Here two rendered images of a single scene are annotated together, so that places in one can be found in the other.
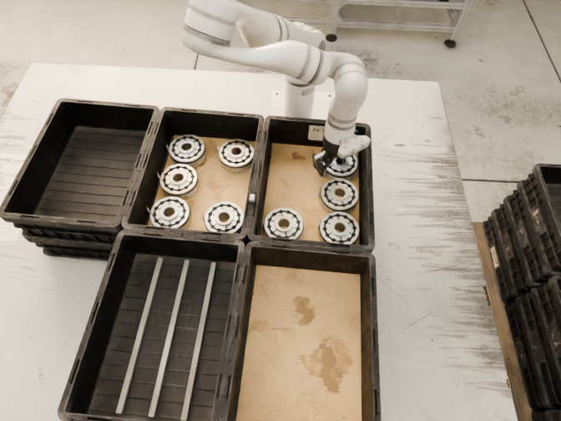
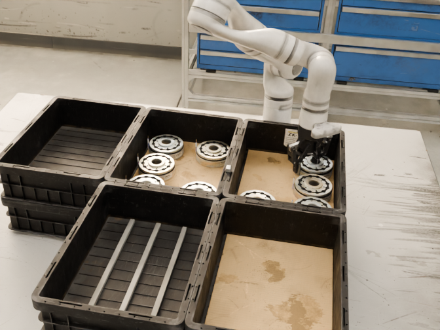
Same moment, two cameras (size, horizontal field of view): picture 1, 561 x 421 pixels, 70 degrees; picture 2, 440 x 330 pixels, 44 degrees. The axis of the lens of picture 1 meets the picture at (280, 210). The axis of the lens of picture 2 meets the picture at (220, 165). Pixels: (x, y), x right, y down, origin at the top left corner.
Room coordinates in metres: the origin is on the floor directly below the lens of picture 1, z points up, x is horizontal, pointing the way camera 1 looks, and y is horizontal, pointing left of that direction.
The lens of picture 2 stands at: (-0.64, -0.02, 1.73)
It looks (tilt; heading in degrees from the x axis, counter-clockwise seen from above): 34 degrees down; 6
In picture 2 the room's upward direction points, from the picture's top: 3 degrees clockwise
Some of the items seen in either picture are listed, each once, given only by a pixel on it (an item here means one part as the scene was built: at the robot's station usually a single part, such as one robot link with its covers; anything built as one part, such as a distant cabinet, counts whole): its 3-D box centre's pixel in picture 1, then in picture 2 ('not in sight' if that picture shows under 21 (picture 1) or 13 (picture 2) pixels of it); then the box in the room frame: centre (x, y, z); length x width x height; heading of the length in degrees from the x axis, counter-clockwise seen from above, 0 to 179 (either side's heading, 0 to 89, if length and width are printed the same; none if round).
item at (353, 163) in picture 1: (340, 161); (315, 163); (0.71, -0.16, 0.86); 0.10 x 0.10 x 0.01
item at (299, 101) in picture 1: (299, 98); (276, 118); (0.96, -0.04, 0.85); 0.09 x 0.09 x 0.17; 11
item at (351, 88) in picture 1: (347, 97); (319, 82); (0.68, -0.14, 1.13); 0.09 x 0.07 x 0.15; 3
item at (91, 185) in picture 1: (94, 170); (78, 151); (0.64, 0.52, 0.87); 0.40 x 0.30 x 0.11; 177
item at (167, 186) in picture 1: (179, 179); (156, 164); (0.63, 0.28, 0.86); 0.10 x 0.10 x 0.01
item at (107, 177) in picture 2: (199, 169); (179, 149); (0.62, 0.22, 0.92); 0.40 x 0.30 x 0.02; 177
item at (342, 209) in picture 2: (314, 179); (288, 163); (0.60, -0.08, 0.92); 0.40 x 0.30 x 0.02; 177
